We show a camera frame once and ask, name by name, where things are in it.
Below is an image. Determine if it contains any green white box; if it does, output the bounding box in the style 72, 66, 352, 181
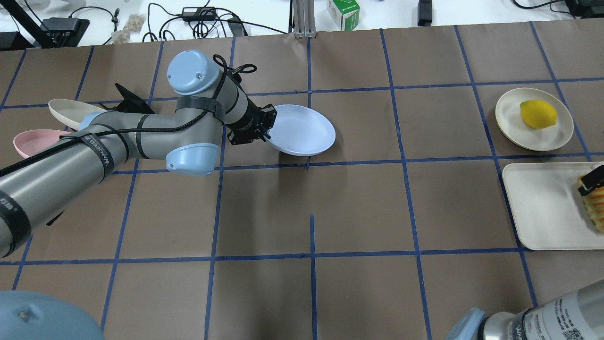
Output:
327, 0, 361, 31

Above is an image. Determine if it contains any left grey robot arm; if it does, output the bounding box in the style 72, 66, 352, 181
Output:
0, 50, 277, 257

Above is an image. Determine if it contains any black power adapter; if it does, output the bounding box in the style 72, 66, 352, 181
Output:
180, 7, 218, 22

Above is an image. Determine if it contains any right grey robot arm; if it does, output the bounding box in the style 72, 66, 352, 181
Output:
447, 162, 604, 340

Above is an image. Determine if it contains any black cable bundle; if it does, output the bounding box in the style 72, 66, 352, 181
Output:
142, 2, 288, 42

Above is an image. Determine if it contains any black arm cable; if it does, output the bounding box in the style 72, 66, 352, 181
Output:
0, 54, 258, 178

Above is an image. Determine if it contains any aluminium frame post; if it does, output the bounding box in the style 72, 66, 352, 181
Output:
289, 0, 316, 39

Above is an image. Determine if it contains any black dish rack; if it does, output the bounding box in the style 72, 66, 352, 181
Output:
45, 83, 156, 227

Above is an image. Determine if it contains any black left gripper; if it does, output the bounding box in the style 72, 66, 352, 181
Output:
227, 104, 277, 145

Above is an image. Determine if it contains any black adapter top right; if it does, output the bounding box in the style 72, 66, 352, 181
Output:
417, 0, 432, 26

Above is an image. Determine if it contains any pink bowl on rack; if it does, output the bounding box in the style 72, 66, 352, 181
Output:
13, 129, 69, 159

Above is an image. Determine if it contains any cream bowl on rack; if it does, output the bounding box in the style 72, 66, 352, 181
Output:
48, 99, 106, 131

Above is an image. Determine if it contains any cream square tray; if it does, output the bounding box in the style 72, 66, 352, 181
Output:
502, 162, 604, 250

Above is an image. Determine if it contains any black device box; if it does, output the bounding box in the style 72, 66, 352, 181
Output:
40, 17, 90, 47

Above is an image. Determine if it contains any yellow striped bread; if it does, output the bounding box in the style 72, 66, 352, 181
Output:
578, 176, 604, 234

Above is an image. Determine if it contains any light blue plate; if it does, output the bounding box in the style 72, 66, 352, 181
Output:
268, 105, 336, 156

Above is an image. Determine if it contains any yellow lemon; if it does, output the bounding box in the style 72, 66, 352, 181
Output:
519, 100, 557, 129

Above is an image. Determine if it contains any cream round plate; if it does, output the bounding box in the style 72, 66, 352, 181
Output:
495, 88, 574, 152

